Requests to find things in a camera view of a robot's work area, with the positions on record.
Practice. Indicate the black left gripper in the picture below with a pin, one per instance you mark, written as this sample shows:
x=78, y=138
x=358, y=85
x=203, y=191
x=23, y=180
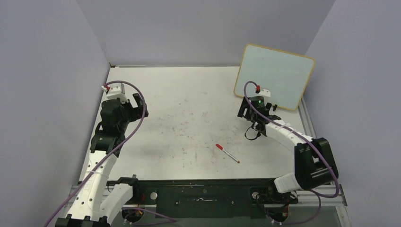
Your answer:
x=136, y=112

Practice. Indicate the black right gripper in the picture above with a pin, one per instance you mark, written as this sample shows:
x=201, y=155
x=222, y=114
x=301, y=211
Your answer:
x=245, y=106

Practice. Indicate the yellow-framed whiteboard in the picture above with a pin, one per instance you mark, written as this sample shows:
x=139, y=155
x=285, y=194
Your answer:
x=284, y=74

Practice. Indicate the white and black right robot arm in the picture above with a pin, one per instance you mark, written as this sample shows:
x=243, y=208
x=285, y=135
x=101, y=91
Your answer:
x=314, y=164

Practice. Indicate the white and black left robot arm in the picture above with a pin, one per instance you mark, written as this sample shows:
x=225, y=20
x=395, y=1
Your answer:
x=87, y=209

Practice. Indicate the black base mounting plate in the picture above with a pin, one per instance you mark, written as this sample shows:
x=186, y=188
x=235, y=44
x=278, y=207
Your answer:
x=213, y=198

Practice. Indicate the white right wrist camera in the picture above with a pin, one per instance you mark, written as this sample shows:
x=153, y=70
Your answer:
x=262, y=91

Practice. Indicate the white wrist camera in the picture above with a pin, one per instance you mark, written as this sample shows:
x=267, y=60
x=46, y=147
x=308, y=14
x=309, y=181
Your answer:
x=262, y=91
x=115, y=92

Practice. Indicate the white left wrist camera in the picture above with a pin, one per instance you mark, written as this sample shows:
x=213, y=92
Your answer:
x=115, y=92

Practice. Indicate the aluminium frame rail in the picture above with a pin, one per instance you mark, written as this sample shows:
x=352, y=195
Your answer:
x=306, y=119

